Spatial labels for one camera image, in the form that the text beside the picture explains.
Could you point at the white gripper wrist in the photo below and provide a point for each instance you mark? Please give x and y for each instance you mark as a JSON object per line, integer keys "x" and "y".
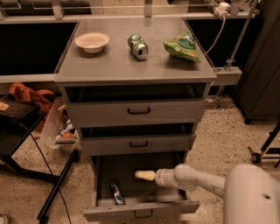
{"x": 161, "y": 177}

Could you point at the silver blue redbull can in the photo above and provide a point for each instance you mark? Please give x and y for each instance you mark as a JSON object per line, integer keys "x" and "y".
{"x": 116, "y": 194}

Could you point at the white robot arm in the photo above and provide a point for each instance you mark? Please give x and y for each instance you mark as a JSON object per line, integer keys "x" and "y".
{"x": 250, "y": 194}

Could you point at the grey bottom drawer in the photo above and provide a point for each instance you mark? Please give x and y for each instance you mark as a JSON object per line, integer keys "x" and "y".
{"x": 143, "y": 199}

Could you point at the grey drawer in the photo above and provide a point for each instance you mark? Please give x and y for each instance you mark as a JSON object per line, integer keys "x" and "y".
{"x": 107, "y": 106}
{"x": 137, "y": 138}
{"x": 143, "y": 199}

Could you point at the grey middle drawer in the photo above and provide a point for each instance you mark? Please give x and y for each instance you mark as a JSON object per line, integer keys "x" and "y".
{"x": 137, "y": 138}

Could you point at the grey top drawer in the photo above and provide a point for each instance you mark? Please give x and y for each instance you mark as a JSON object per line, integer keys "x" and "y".
{"x": 107, "y": 106}

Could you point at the grey drawer cabinet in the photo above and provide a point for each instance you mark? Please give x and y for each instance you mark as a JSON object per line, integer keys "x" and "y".
{"x": 116, "y": 65}

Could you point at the green soda can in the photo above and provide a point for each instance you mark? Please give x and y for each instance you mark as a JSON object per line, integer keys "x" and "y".
{"x": 138, "y": 47}

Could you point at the clear plastic bag of items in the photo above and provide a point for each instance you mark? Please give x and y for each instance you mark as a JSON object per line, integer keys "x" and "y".
{"x": 54, "y": 123}

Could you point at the black wheeled stand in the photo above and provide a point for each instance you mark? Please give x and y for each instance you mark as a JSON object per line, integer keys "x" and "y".
{"x": 266, "y": 151}

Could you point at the orange jacket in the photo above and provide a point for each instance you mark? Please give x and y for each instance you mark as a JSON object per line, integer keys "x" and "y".
{"x": 32, "y": 96}

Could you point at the green chip bag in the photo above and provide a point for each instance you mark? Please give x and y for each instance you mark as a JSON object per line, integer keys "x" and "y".
{"x": 183, "y": 46}

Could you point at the dark cabinet at right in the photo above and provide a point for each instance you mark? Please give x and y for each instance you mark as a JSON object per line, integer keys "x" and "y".
{"x": 258, "y": 92}

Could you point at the metal tripod pole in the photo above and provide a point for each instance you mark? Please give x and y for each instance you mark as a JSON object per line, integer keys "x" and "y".
{"x": 230, "y": 75}

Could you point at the white paper bowl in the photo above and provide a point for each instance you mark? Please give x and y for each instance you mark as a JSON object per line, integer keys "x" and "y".
{"x": 93, "y": 42}

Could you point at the black white sneaker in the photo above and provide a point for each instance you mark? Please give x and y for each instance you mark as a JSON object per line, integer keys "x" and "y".
{"x": 4, "y": 219}

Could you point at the black stand with cable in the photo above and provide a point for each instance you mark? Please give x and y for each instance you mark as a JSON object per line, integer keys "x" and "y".
{"x": 11, "y": 139}

